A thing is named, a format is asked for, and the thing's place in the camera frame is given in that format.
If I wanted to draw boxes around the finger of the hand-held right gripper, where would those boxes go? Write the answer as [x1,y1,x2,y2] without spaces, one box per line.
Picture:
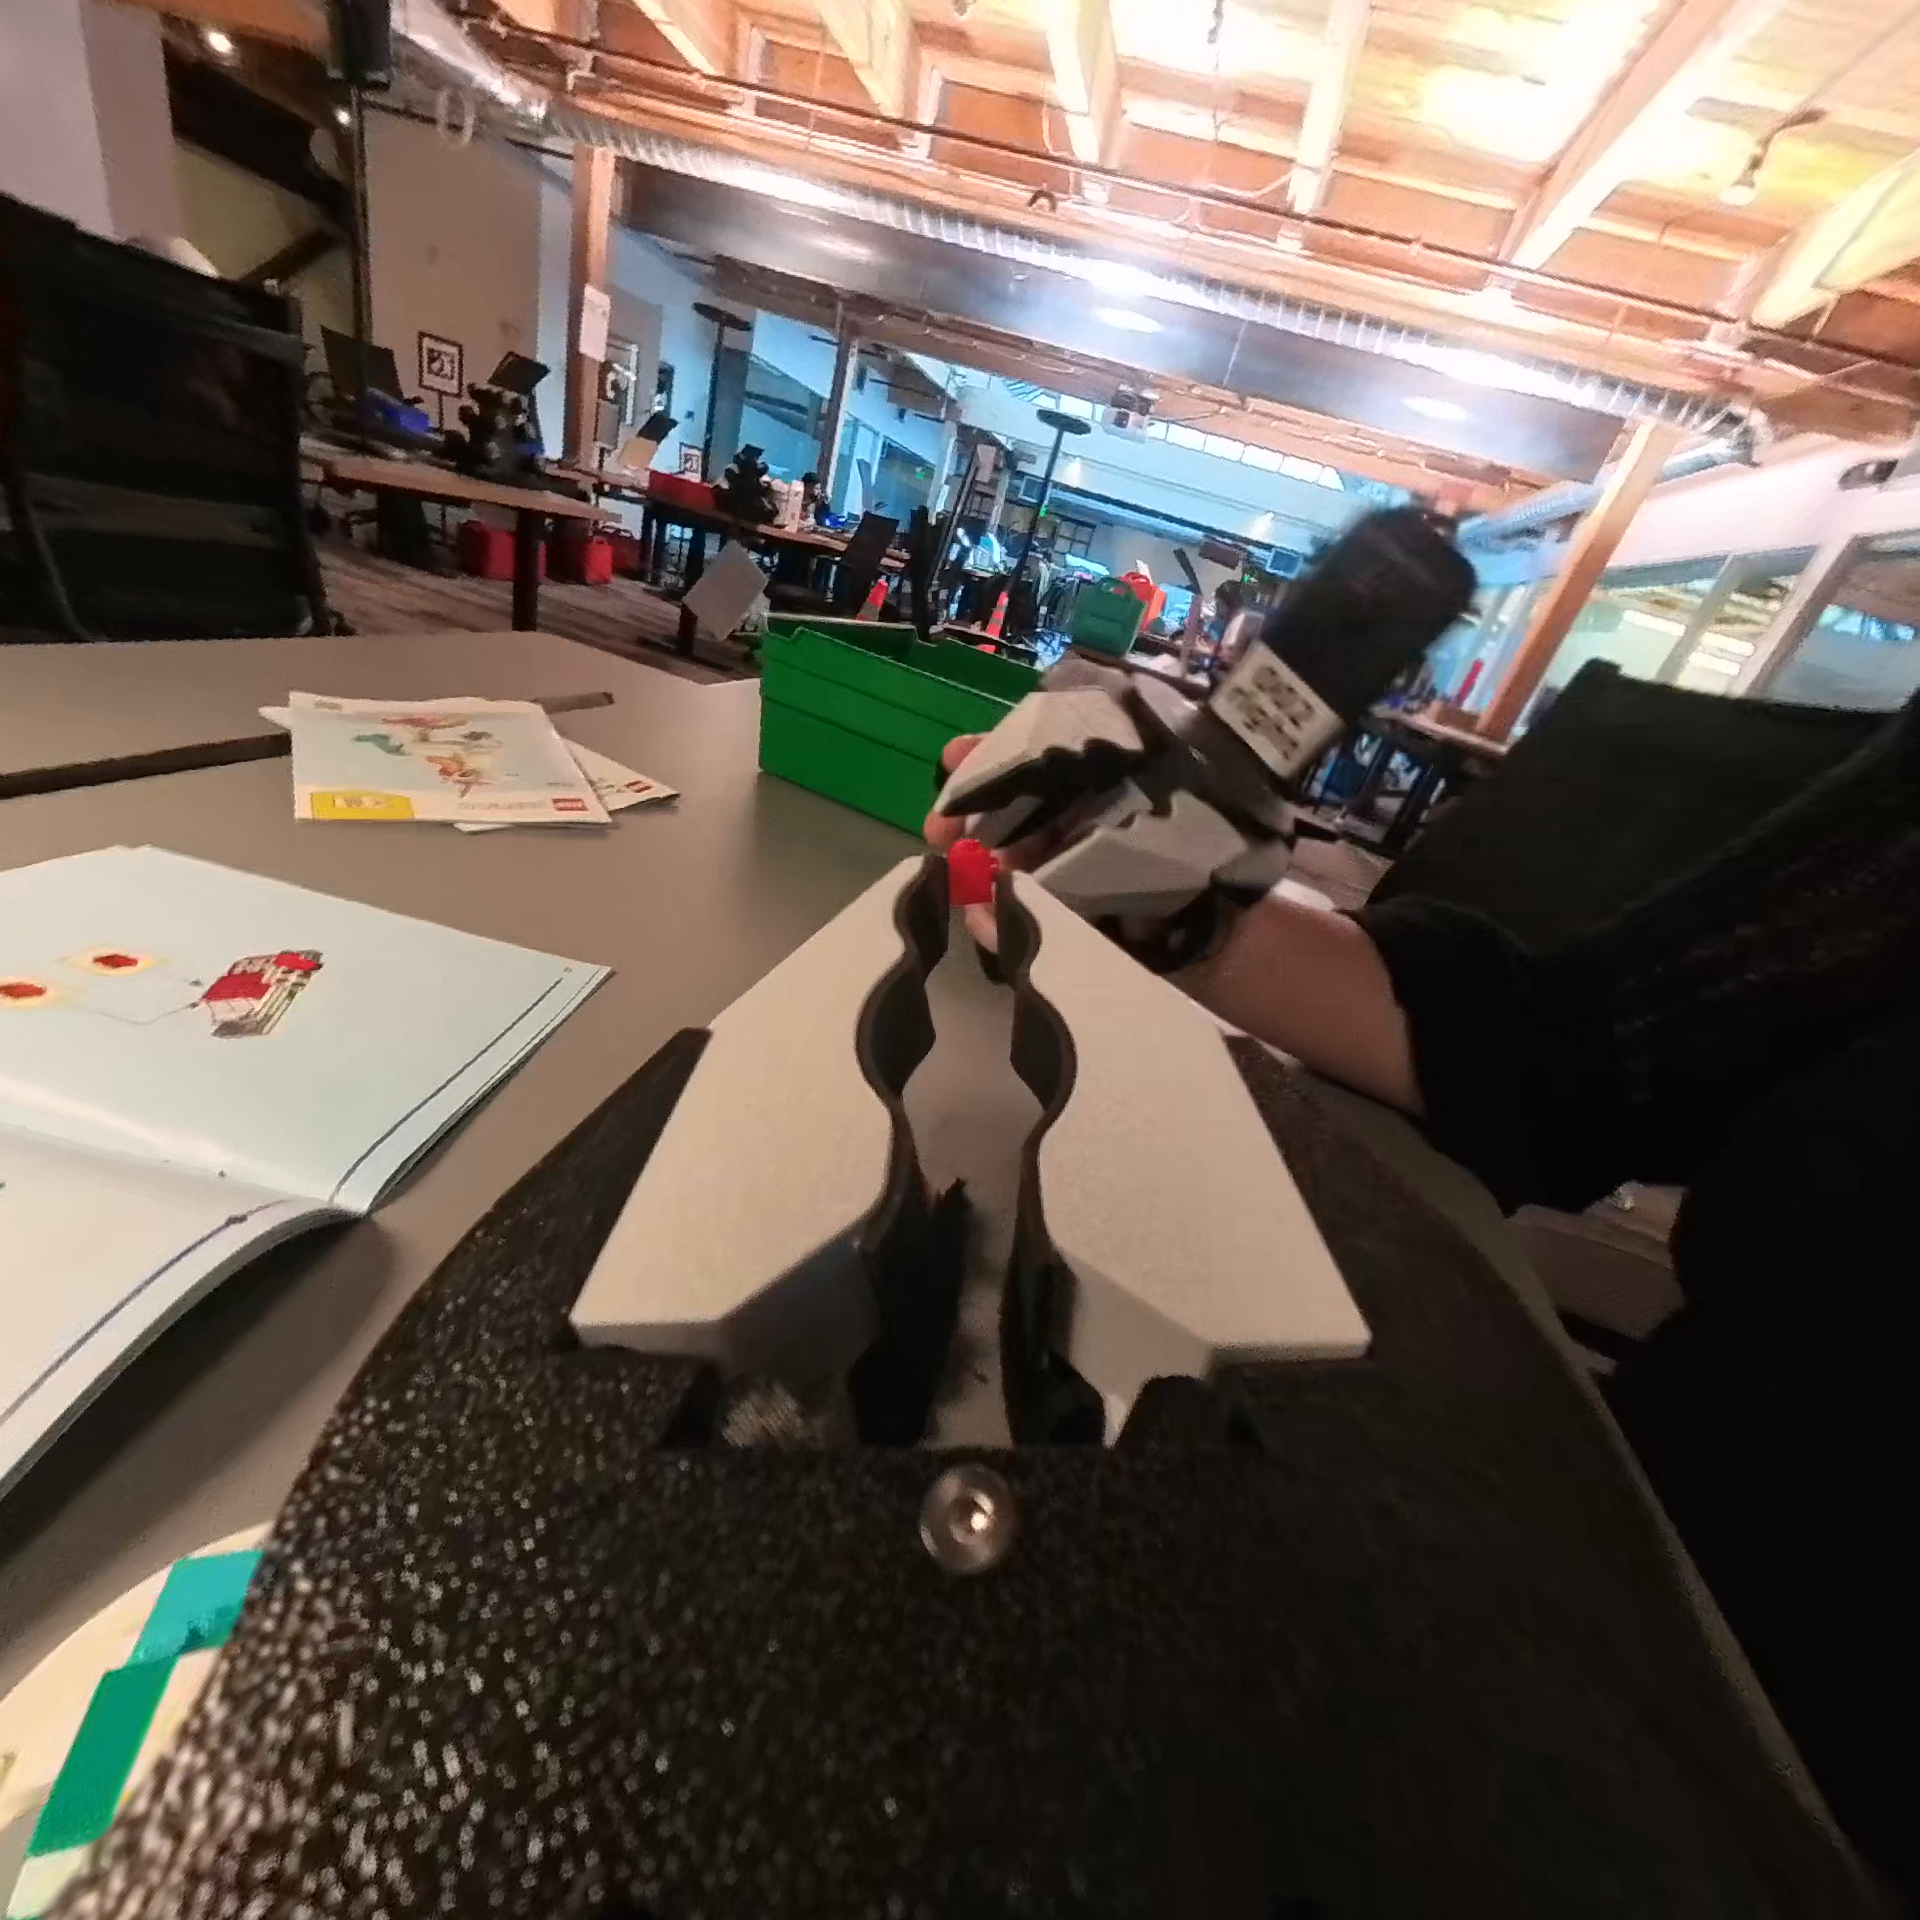
[1036,780,1296,943]
[931,671,1168,854]

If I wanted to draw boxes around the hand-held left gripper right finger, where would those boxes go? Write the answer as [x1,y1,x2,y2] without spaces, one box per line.
[989,879,1374,1450]

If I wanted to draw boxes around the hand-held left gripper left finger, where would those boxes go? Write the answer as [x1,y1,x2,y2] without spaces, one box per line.
[570,856,962,1368]

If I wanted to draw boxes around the person's right forearm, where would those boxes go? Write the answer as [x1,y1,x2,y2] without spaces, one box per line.
[1288,662,1920,1216]

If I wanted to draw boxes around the round white and teal lego base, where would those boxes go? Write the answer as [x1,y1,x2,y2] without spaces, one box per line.
[0,1522,271,1920]

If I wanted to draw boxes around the green stacked plastic bins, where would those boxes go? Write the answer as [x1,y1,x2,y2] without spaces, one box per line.
[754,609,1052,842]

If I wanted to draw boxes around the open light blue instruction booklet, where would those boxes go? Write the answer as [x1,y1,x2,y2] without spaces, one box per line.
[0,844,613,1489]

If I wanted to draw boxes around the wooden desk with robot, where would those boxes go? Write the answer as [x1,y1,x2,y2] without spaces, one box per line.
[300,441,620,634]

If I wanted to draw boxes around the black mesh office chair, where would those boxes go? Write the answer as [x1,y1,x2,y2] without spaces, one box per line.
[0,195,336,646]

